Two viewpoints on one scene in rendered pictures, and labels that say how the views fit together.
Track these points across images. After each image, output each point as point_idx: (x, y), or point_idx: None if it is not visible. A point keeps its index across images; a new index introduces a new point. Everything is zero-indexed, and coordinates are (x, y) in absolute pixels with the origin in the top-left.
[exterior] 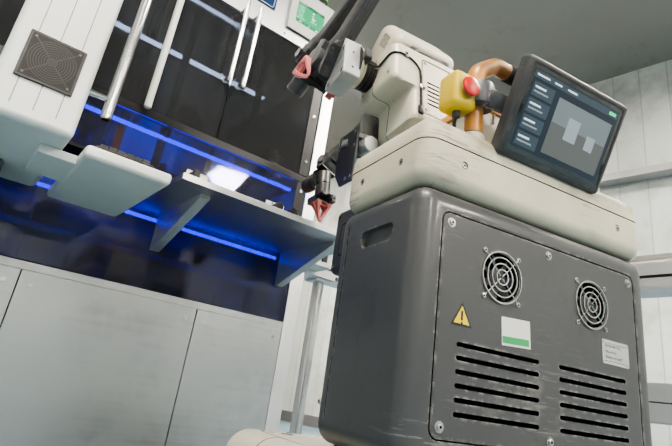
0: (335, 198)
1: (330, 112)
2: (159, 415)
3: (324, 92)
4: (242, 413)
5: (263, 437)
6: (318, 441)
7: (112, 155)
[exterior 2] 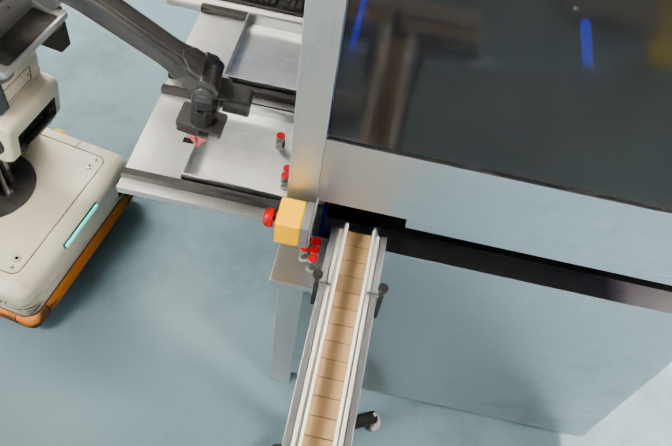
0: (175, 123)
1: None
2: None
3: None
4: None
5: (84, 144)
6: (63, 165)
7: None
